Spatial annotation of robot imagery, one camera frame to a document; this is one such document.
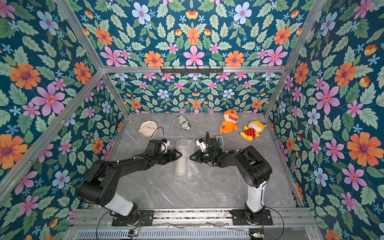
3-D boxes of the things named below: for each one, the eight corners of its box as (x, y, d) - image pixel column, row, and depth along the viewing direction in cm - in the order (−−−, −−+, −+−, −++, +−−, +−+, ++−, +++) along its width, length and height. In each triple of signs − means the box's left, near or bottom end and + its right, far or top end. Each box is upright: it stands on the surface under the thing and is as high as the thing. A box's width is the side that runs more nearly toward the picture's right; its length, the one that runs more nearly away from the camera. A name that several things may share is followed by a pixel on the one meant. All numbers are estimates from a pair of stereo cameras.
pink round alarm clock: (139, 136, 109) (137, 133, 106) (143, 123, 117) (142, 120, 114) (155, 136, 109) (154, 133, 106) (158, 123, 116) (157, 120, 114)
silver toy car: (185, 131, 111) (184, 128, 108) (176, 120, 118) (175, 117, 116) (192, 128, 113) (191, 125, 110) (183, 117, 120) (182, 114, 118)
